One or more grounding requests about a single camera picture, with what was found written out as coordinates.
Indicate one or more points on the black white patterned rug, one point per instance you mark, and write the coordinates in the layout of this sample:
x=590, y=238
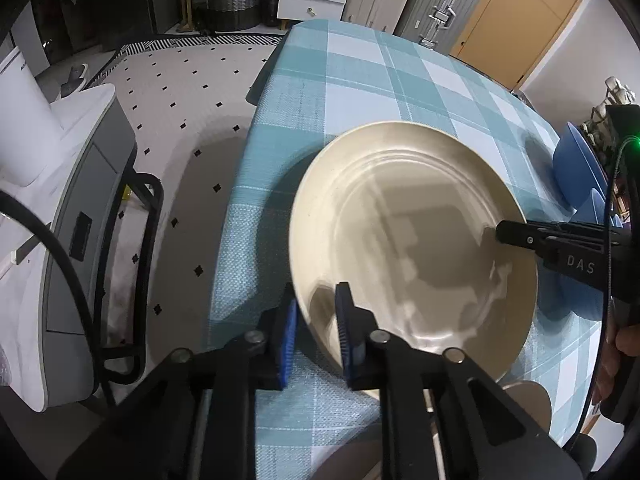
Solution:
x=200, y=110

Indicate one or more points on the black tall cabinet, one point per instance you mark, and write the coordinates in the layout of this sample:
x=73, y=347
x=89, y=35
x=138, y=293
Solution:
x=90, y=0

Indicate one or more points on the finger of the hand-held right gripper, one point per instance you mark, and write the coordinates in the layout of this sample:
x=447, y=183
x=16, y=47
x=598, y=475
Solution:
x=515, y=235

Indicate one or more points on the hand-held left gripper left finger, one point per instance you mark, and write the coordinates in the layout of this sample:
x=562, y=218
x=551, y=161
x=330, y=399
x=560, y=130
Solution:
x=287, y=345

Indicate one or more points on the teal checked tablecloth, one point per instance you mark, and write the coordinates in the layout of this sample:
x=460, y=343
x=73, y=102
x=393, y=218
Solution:
x=380, y=85

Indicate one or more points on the wooden door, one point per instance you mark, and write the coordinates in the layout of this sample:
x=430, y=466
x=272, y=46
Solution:
x=520, y=15

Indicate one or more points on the wooden shoe rack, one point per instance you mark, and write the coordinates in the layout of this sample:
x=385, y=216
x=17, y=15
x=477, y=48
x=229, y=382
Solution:
x=592, y=127

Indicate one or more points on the person's right hand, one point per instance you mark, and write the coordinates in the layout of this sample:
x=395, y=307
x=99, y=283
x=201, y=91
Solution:
x=627, y=345

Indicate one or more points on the silver suitcase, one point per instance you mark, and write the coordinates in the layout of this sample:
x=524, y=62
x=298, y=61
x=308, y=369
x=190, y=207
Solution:
x=440, y=5

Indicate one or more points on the cream plate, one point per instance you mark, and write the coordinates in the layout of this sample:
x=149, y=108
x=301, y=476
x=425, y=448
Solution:
x=400, y=200

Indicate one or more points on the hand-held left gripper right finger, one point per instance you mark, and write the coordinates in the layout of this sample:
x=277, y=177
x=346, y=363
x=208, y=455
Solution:
x=346, y=345

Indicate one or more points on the grey slipper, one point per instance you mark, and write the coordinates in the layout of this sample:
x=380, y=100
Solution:
x=75, y=80

